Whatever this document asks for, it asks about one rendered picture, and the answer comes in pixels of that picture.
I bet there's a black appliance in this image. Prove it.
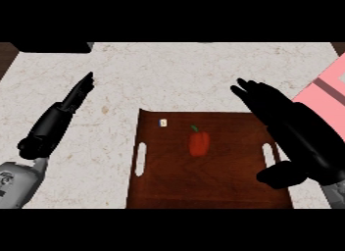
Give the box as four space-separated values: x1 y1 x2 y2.
10 42 97 54

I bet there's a brown wooden tray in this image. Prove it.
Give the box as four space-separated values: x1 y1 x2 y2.
125 108 297 210

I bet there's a red bell pepper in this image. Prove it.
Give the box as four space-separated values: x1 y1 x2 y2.
187 125 212 158

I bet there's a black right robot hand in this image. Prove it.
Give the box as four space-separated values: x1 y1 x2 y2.
230 77 345 190

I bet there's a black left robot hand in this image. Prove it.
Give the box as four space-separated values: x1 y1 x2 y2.
17 71 97 161

